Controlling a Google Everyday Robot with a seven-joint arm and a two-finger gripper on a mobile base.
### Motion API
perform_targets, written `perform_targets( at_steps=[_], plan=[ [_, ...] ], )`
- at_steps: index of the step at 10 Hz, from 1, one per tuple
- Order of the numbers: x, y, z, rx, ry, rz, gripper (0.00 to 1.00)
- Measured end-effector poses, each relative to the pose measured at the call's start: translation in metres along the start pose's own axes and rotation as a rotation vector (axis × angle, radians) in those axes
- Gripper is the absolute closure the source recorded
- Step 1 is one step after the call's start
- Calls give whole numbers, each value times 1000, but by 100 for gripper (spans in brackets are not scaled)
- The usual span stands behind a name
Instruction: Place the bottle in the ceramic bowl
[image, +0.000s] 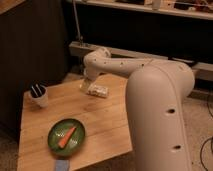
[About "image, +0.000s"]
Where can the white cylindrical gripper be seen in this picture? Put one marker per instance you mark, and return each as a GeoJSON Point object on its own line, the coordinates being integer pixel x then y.
{"type": "Point", "coordinates": [84, 87]}

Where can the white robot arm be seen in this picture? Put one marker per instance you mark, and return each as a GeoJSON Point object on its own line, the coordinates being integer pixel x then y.
{"type": "Point", "coordinates": [153, 97]}

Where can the wooden table board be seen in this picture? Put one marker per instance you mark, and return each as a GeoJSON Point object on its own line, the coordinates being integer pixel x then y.
{"type": "Point", "coordinates": [105, 121]}

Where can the metal rod stand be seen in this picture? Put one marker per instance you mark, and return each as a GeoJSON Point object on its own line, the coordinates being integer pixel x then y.
{"type": "Point", "coordinates": [79, 36]}

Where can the black utensil in cup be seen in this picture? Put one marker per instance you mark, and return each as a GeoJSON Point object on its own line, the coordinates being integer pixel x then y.
{"type": "Point", "coordinates": [36, 91]}

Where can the white cup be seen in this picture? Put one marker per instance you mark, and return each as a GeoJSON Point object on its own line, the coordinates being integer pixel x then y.
{"type": "Point", "coordinates": [43, 100]}

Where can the orange carrot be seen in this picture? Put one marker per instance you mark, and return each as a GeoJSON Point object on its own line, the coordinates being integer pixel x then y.
{"type": "Point", "coordinates": [63, 141]}

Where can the blue cloth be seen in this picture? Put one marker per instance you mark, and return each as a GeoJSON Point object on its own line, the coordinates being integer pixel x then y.
{"type": "Point", "coordinates": [62, 165]}

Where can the white shelf ledge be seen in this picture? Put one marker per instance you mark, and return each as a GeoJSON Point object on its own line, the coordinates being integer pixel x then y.
{"type": "Point", "coordinates": [133, 55]}

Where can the black handle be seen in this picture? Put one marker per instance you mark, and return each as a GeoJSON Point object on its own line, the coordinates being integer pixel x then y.
{"type": "Point", "coordinates": [187, 62]}

